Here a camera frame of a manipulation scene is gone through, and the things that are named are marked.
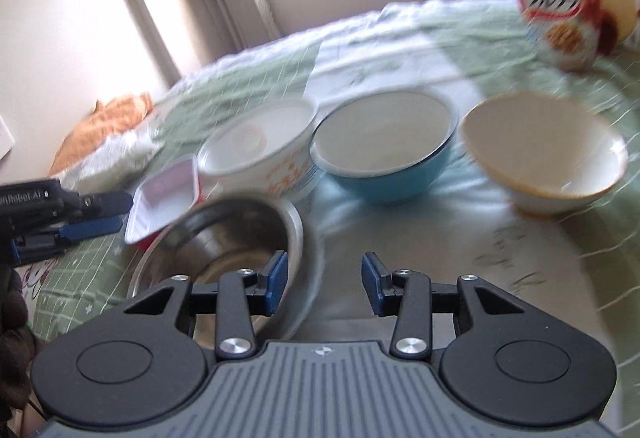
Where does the stainless steel bowl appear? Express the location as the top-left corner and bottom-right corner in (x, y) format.
(125, 197), (326, 350)

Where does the blue bowl white inside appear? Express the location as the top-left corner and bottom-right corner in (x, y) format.
(310, 88), (460, 205)

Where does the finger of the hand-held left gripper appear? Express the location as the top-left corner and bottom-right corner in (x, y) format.
(75, 191), (135, 223)
(57, 214), (127, 246)

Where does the orange cloth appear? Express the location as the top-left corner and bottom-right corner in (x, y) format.
(47, 92), (157, 179)

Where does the white square plastic dish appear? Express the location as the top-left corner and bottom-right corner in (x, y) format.
(124, 156), (201, 246)

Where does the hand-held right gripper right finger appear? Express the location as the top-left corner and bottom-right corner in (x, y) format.
(361, 252), (523, 361)

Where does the white paper bowl orange print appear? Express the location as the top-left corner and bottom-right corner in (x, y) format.
(197, 96), (321, 207)

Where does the white lace cloth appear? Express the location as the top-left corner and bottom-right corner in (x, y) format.
(64, 127), (165, 193)

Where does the white bowl yellow rim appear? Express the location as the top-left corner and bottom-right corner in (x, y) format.
(459, 91), (629, 217)

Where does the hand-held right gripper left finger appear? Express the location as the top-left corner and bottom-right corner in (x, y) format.
(122, 250), (289, 360)

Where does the red cereal box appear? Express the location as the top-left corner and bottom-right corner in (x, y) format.
(497, 0), (610, 71)

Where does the person's left hand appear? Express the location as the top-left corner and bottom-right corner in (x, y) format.
(0, 267), (37, 424)

